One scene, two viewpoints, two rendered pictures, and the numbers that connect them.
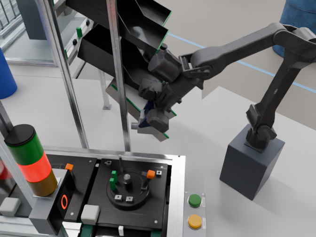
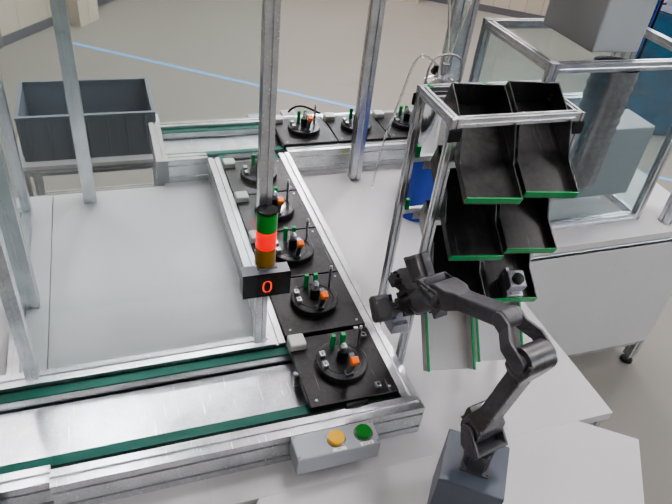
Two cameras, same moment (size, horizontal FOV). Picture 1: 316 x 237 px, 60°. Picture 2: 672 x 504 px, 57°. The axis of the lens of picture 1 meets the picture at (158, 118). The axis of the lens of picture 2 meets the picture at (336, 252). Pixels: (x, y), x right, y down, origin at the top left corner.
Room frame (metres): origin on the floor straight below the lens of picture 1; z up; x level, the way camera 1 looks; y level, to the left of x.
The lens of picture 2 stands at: (-0.10, -0.89, 2.22)
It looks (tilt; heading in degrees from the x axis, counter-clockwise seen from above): 37 degrees down; 62
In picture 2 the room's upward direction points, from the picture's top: 7 degrees clockwise
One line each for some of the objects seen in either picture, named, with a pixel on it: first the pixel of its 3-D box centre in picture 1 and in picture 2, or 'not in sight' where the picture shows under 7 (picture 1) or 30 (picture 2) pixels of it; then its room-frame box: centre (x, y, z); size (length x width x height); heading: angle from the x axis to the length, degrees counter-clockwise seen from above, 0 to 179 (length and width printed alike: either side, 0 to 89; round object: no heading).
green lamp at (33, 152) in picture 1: (25, 146); (266, 220); (0.32, 0.23, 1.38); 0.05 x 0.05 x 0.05
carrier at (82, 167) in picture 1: (49, 175); (314, 290); (0.52, 0.35, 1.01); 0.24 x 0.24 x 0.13; 84
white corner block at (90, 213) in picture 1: (90, 214); (296, 344); (0.41, 0.20, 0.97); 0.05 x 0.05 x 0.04; 84
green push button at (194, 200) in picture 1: (194, 201); (363, 432); (0.46, -0.12, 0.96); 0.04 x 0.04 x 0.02
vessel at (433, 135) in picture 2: not in sight; (437, 105); (1.17, 0.83, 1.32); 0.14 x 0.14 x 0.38
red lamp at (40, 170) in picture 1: (34, 163); (266, 237); (0.32, 0.23, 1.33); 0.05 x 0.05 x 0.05
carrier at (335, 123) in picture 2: not in sight; (356, 118); (1.15, 1.37, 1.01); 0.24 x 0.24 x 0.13; 84
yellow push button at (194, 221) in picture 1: (194, 222); (336, 438); (0.39, -0.11, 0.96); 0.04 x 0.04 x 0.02
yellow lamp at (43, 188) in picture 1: (41, 179); (265, 253); (0.32, 0.23, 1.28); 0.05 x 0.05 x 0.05
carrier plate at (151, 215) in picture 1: (128, 191); (340, 366); (0.50, 0.10, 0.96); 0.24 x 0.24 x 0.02; 84
